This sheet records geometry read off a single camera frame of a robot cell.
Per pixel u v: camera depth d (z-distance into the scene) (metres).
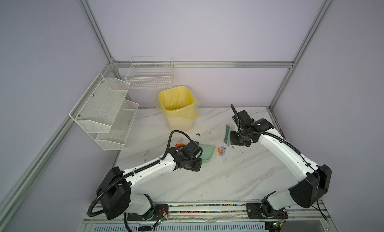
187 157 0.61
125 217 0.72
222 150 0.95
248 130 0.54
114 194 0.41
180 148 0.63
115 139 0.90
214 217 0.73
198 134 1.04
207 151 0.91
